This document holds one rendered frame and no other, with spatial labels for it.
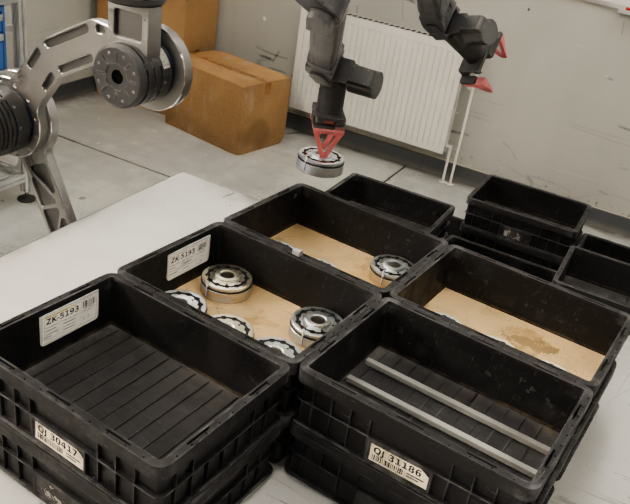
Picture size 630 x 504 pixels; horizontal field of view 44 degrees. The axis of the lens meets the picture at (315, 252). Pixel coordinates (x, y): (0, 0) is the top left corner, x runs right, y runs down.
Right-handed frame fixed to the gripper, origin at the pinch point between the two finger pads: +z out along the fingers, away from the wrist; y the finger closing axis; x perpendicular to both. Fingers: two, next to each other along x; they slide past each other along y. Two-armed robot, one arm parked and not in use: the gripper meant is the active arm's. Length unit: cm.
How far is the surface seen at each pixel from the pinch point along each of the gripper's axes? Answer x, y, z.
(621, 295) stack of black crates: -111, 47, 55
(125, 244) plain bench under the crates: 43, 14, 36
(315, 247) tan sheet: -1.6, -2.6, 22.6
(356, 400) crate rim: -2, -68, 14
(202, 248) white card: 23.8, -19.4, 16.5
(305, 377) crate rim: 6, -62, 14
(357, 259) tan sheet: -11.0, -6.5, 22.5
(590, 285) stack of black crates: -102, 52, 55
